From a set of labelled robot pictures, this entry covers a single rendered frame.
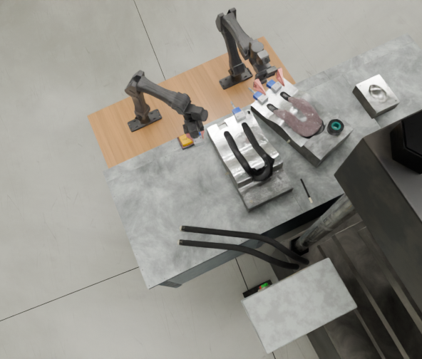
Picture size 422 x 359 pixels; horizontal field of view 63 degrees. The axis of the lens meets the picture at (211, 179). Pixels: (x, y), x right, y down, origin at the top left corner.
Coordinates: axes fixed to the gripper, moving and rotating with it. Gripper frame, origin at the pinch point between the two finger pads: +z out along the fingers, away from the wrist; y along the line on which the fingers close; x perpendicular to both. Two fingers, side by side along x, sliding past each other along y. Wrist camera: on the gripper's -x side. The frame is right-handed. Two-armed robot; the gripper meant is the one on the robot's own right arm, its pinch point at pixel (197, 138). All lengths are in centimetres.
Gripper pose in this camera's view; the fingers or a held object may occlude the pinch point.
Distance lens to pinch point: 181.8
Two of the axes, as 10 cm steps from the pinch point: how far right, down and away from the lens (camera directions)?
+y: 9.5, -3.0, -0.5
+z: 2.4, 6.3, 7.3
